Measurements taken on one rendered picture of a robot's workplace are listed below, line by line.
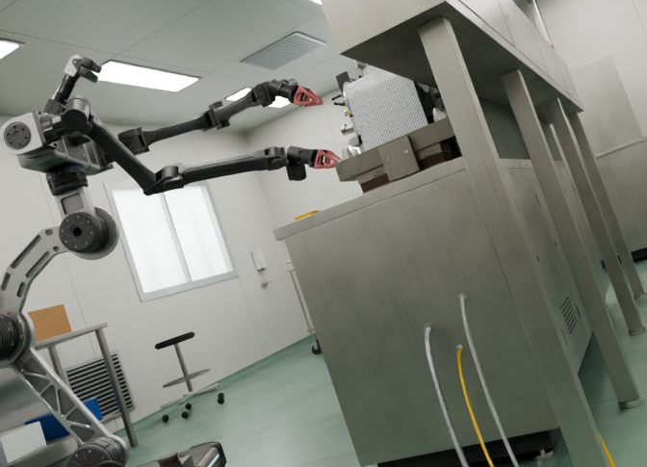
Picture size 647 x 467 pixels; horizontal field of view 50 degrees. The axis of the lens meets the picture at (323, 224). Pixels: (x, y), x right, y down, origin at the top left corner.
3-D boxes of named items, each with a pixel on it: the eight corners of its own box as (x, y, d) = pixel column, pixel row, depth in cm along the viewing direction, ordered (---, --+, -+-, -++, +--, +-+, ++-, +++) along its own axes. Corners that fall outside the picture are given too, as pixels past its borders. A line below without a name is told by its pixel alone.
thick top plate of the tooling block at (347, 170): (358, 181, 234) (352, 164, 235) (469, 137, 217) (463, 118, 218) (339, 182, 220) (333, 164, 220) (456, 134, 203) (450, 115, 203)
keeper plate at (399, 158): (392, 181, 212) (380, 147, 213) (421, 169, 208) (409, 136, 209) (389, 182, 210) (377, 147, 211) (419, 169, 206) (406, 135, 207)
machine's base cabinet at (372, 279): (513, 327, 444) (468, 201, 451) (616, 300, 417) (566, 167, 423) (368, 498, 217) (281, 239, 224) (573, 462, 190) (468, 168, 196)
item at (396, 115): (370, 162, 237) (352, 112, 238) (432, 136, 226) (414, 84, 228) (369, 162, 236) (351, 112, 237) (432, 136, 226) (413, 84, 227)
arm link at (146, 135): (214, 132, 303) (206, 110, 302) (230, 125, 292) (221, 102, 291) (122, 160, 276) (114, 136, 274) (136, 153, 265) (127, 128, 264)
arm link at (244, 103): (213, 132, 293) (204, 107, 291) (224, 128, 296) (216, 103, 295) (265, 108, 258) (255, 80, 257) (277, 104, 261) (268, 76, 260)
